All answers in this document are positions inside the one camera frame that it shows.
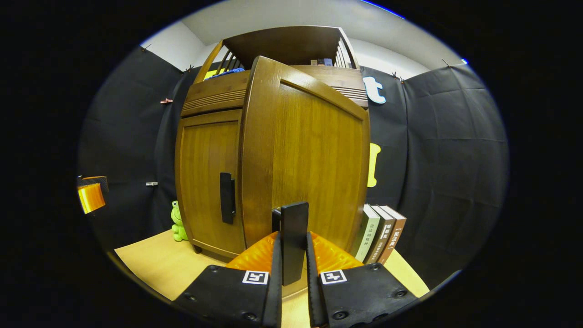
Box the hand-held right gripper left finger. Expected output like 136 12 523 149
172 231 283 328

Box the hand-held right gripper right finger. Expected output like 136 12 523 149
305 231 419 328

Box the wooden shoe cabinet door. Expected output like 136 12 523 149
176 109 247 261
238 56 371 299

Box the wooden double-door shoe cabinet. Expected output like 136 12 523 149
174 26 370 263

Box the white and green book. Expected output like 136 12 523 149
353 204 381 264

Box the dark brown book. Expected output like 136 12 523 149
364 205 396 265

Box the green frog toy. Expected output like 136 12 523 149
171 200 189 242

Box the black backdrop cloth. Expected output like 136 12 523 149
77 46 509 290

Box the wooden drawer with black knob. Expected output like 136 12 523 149
181 65 369 117

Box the blue cloth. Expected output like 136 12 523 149
204 67 245 81

